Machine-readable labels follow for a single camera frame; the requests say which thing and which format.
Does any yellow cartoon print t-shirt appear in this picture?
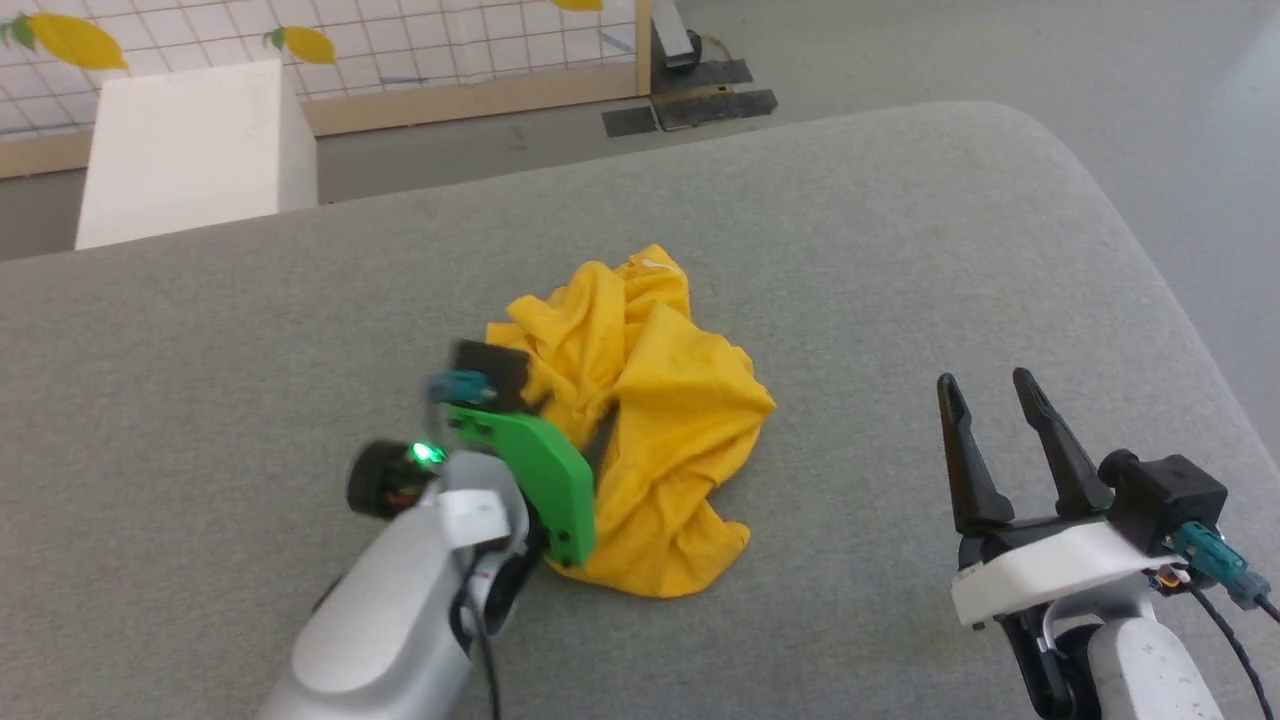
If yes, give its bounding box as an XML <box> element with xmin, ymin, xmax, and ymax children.
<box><xmin>485</xmin><ymin>244</ymin><xmax>778</xmax><ymax>600</ymax></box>

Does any grey fabric sofa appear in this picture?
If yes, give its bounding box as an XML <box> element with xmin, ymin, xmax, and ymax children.
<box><xmin>0</xmin><ymin>100</ymin><xmax>1280</xmax><ymax>720</ymax></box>

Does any black floor plate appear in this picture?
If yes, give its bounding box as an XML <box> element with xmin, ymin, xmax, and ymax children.
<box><xmin>650</xmin><ymin>58</ymin><xmax>754</xmax><ymax>94</ymax></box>

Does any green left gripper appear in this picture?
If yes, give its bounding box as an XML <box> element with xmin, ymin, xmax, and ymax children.
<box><xmin>445</xmin><ymin>400</ymin><xmax>617</xmax><ymax>570</ymax></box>

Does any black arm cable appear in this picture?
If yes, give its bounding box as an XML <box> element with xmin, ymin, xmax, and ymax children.
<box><xmin>1150</xmin><ymin>522</ymin><xmax>1280</xmax><ymax>720</ymax></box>
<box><xmin>450</xmin><ymin>555</ymin><xmax>503</xmax><ymax>720</ymax></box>

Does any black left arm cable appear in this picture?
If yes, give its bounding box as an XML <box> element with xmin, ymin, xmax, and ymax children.
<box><xmin>450</xmin><ymin>555</ymin><xmax>503</xmax><ymax>720</ymax></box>

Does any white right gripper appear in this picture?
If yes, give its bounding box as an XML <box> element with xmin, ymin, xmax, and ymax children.
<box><xmin>937</xmin><ymin>367</ymin><xmax>1177</xmax><ymax>630</ymax></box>

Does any white cabinet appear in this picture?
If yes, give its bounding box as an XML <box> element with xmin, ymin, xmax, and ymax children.
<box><xmin>75</xmin><ymin>60</ymin><xmax>320</xmax><ymax>251</ymax></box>

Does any small dark floor mat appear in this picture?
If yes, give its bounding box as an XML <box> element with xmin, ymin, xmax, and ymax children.
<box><xmin>601</xmin><ymin>105</ymin><xmax>660</xmax><ymax>139</ymax></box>

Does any wooden framed grid panel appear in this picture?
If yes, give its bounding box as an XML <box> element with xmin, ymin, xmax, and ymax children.
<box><xmin>0</xmin><ymin>0</ymin><xmax>654</xmax><ymax>181</ymax></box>

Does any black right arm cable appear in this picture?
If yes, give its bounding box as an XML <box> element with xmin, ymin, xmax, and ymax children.
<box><xmin>1150</xmin><ymin>522</ymin><xmax>1280</xmax><ymax>720</ymax></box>

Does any metal stand leg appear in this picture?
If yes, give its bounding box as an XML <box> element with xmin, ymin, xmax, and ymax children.
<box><xmin>655</xmin><ymin>0</ymin><xmax>702</xmax><ymax>70</ymax></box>

